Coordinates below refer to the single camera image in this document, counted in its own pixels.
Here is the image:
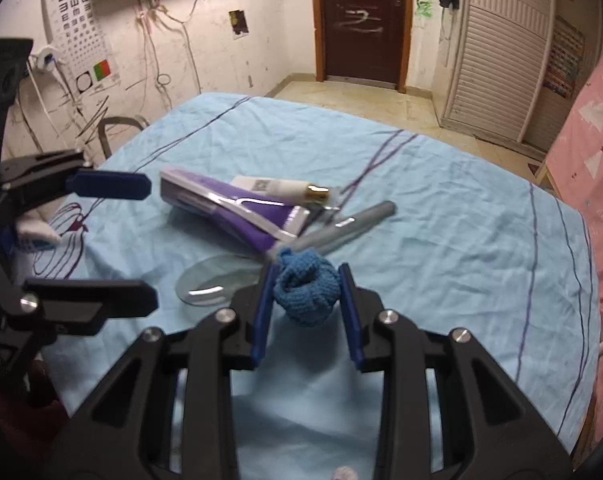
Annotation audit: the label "colourful chart poster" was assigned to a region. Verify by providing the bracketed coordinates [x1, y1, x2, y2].
[541, 15, 585, 101]

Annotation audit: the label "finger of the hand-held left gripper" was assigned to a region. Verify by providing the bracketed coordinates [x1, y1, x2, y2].
[0, 150, 153, 217]
[20, 279, 160, 337]

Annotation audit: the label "light blue striped cloth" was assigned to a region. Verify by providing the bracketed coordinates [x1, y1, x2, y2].
[44, 92, 602, 480]

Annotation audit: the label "white wall socket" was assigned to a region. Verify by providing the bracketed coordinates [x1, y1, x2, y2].
[34, 46, 62, 71]

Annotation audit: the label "purple box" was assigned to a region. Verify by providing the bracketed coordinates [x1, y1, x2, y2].
[160, 167, 309, 253]

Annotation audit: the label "person's left hand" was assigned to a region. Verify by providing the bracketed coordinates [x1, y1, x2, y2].
[14, 212, 63, 252]

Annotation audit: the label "white louvered wardrobe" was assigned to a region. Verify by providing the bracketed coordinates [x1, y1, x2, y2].
[439, 0, 569, 158]

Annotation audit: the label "grey metal chair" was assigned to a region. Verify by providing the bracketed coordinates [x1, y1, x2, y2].
[97, 115, 149, 161]

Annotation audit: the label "eye chart poster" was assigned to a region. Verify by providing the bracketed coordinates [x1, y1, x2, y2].
[40, 0, 122, 96]

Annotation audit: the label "wall junction box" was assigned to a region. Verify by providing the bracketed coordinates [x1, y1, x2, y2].
[228, 9, 250, 37]

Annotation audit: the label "wooden bed frame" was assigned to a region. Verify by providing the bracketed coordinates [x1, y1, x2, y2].
[529, 160, 562, 196]

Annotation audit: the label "white tube with gold cap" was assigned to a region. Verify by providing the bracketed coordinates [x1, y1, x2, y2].
[230, 175, 332, 206]

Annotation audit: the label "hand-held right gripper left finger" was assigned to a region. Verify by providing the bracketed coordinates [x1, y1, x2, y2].
[46, 261, 282, 480]

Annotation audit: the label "grey marker pen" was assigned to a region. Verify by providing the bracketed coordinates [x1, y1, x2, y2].
[281, 201, 397, 256]

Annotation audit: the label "pink printed curtain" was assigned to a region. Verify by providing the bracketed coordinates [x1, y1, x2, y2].
[544, 50, 603, 456]

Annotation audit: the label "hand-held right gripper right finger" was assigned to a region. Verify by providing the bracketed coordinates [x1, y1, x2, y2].
[338, 261, 575, 480]

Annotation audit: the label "blue knitted sock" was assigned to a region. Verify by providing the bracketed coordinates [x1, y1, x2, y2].
[272, 249, 341, 326]

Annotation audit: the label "dark brown door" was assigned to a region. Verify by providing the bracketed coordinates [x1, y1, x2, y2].
[311, 0, 415, 92]

